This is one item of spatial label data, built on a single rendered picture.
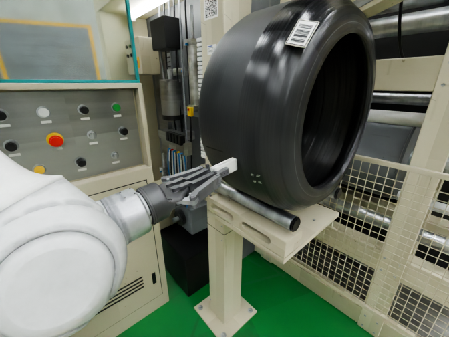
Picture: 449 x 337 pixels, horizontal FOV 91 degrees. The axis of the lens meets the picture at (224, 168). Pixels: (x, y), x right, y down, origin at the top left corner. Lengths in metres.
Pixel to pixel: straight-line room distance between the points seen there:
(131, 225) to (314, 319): 1.37
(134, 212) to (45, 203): 0.18
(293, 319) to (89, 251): 1.46
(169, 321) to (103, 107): 1.19
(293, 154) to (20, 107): 0.88
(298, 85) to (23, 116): 0.88
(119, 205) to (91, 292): 0.21
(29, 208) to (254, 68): 0.42
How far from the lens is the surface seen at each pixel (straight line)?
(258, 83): 0.47
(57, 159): 1.05
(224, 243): 1.09
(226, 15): 0.86
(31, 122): 1.02
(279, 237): 0.67
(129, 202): 0.40
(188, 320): 1.55
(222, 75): 0.56
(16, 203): 0.24
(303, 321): 1.59
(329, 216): 0.93
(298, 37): 0.50
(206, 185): 0.44
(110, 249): 0.20
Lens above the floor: 1.27
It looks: 21 degrees down
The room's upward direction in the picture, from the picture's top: straight up
